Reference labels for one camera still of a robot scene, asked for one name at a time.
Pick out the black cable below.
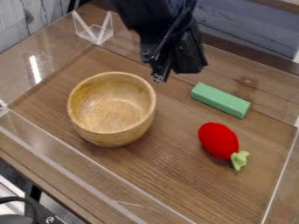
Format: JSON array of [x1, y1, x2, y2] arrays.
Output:
[[0, 195, 40, 224]]

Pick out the clear acrylic tray wall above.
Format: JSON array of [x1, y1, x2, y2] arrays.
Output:
[[0, 101, 196, 224]]

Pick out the green rectangular block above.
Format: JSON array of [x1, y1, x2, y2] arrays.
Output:
[[190, 83, 250, 119]]

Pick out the red plush strawberry toy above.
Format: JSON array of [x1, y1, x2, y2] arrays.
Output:
[[197, 122, 249, 172]]

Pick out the wooden bowl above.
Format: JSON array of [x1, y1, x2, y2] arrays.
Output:
[[66, 72, 156, 147]]

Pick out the black table leg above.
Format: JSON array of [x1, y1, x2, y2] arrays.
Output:
[[29, 185, 42, 201]]

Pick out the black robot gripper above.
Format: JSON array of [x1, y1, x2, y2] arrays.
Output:
[[114, 0, 208, 83]]

